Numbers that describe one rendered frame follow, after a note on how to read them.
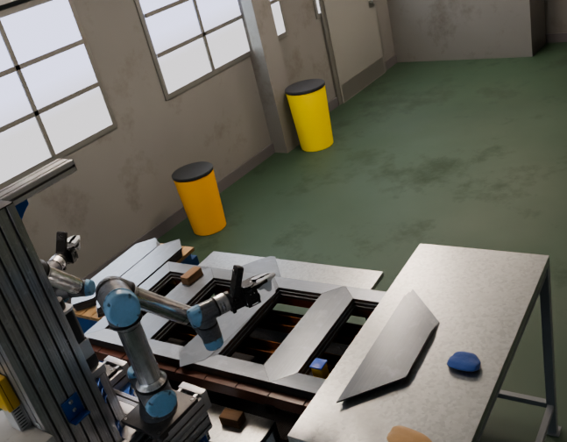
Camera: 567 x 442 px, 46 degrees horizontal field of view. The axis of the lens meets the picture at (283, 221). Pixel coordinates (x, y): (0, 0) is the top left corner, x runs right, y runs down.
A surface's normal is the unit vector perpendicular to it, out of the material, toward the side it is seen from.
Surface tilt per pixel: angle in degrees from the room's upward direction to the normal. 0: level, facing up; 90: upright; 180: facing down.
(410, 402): 0
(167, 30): 90
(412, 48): 90
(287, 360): 0
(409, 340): 0
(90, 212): 90
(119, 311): 82
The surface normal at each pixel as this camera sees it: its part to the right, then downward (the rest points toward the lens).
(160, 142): 0.79, 0.11
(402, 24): -0.56, 0.49
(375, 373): -0.22, -0.86
